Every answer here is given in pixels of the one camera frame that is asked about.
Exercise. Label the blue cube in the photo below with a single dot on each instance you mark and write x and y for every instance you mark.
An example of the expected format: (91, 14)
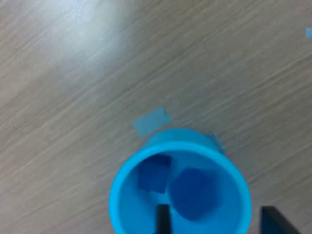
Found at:
(192, 192)
(153, 175)

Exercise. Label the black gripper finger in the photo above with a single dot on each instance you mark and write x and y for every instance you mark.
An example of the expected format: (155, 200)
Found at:
(163, 219)
(273, 223)

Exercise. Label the blue plastic cup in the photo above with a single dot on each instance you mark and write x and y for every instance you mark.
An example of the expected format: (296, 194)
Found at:
(185, 136)

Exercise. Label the blue tape piece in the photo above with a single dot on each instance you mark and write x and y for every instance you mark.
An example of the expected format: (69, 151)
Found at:
(151, 122)
(309, 33)

